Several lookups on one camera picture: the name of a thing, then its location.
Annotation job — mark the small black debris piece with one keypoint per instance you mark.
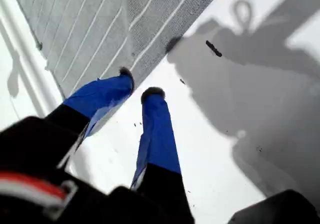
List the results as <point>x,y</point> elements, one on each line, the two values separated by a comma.
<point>213,49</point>

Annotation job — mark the grey striped towel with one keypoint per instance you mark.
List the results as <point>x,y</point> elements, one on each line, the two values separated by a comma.
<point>87,34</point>

